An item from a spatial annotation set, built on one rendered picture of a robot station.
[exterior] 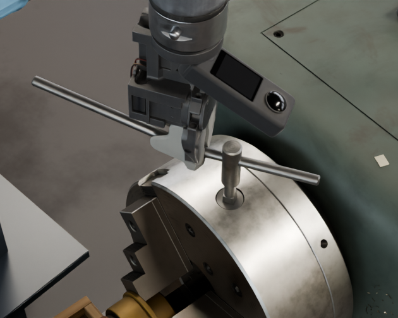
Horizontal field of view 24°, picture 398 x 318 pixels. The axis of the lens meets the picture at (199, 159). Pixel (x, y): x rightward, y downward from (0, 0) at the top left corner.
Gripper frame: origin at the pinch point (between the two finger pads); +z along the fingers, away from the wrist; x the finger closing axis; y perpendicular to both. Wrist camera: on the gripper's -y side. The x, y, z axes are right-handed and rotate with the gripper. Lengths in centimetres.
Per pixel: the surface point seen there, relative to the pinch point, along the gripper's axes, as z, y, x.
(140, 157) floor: 134, 45, -95
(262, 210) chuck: 5.9, -7.8, 0.2
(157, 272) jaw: 16.2, 3.1, 6.3
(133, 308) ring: 17.2, 4.3, 11.5
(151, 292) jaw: 17.4, 3.0, 8.6
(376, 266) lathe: 12.7, -22.4, -1.1
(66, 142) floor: 135, 68, -94
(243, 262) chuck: 7.1, -7.6, 7.1
